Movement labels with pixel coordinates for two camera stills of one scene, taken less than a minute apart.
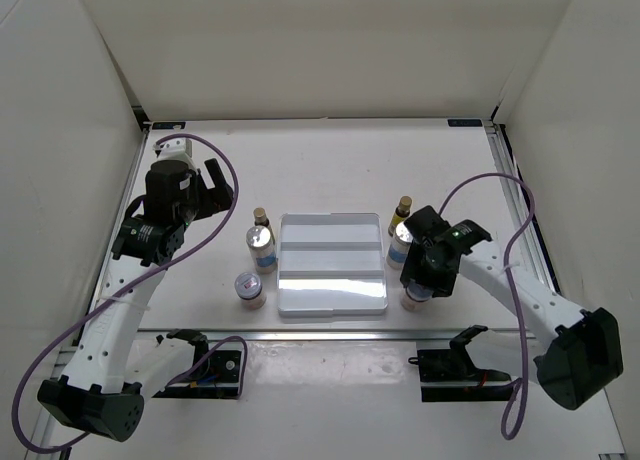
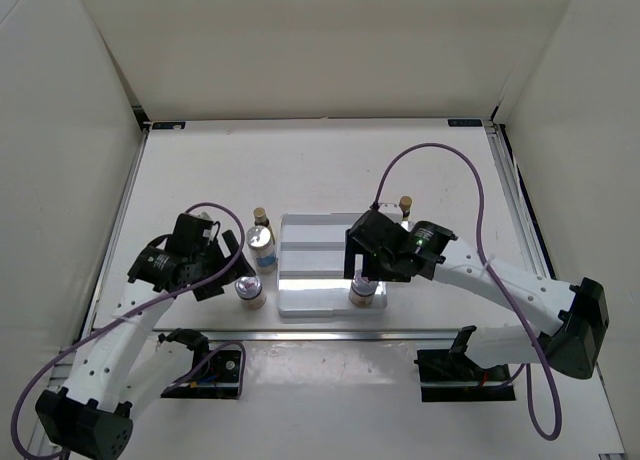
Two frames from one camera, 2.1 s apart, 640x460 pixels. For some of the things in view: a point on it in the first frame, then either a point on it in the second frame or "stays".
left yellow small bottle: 261,219 stays
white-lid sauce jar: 416,297 to 361,292
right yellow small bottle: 401,213 stays
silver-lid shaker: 259,241 stays
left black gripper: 214,198 to 241,269
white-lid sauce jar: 249,287 stays
